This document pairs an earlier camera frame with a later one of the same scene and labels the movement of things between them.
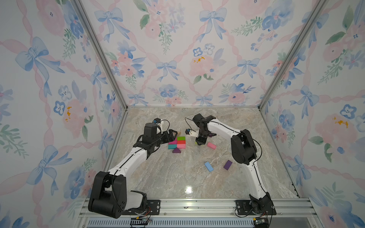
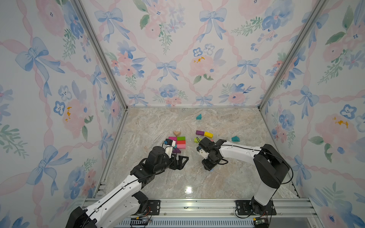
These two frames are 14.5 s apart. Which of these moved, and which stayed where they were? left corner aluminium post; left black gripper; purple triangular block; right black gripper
Moved: left black gripper; right black gripper
Stayed: purple triangular block; left corner aluminium post
